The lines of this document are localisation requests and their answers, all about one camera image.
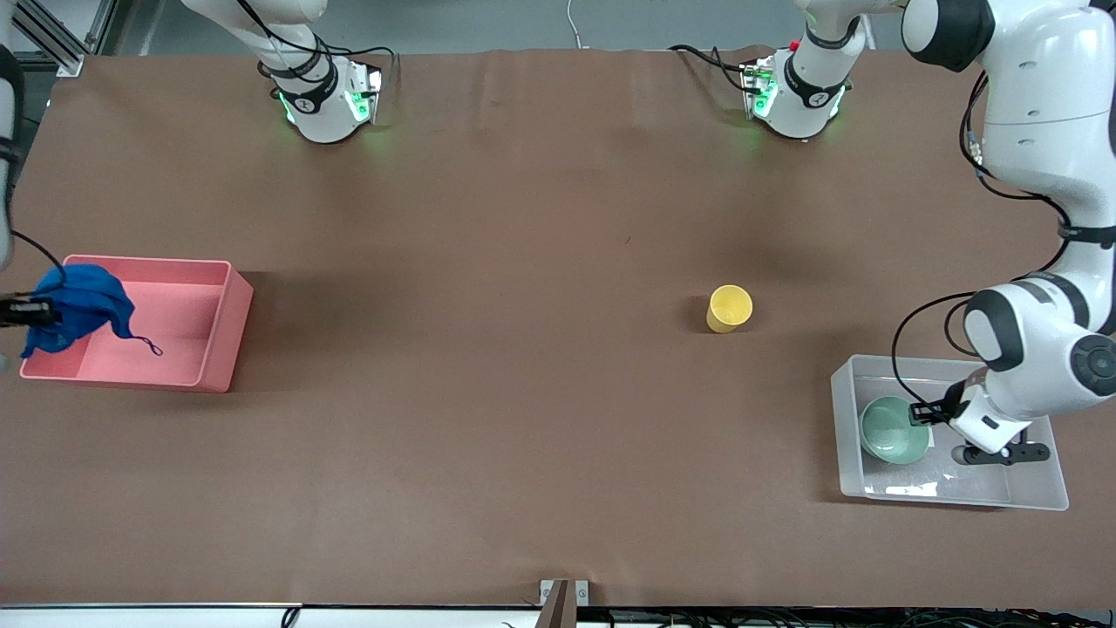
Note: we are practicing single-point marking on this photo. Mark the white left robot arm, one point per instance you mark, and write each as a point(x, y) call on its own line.
point(1046, 131)

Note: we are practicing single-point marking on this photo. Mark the white table edge rail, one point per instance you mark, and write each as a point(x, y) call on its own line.
point(174, 617)

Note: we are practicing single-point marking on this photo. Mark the aluminium frame post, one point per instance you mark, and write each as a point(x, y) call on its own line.
point(65, 39)

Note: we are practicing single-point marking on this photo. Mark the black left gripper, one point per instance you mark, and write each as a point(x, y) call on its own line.
point(948, 405)

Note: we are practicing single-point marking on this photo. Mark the mint green bowl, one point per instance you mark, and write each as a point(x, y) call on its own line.
point(889, 432)

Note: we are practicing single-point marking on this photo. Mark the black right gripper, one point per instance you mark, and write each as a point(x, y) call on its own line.
point(19, 311)

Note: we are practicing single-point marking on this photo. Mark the clear plastic bin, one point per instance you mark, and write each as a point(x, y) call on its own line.
point(959, 488)

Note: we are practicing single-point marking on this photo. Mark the metal table bracket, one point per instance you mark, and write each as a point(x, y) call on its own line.
point(558, 602)

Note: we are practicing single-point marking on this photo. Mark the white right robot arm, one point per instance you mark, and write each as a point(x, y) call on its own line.
point(318, 105)

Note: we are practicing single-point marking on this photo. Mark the blue cloth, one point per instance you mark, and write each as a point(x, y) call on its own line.
point(83, 305)

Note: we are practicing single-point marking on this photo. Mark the pink plastic bin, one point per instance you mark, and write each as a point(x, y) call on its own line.
point(183, 323)

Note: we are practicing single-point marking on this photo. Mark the yellow plastic cup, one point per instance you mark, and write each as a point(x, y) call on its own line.
point(729, 307)

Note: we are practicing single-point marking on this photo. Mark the brown table cover sheet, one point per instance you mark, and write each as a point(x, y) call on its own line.
point(558, 262)

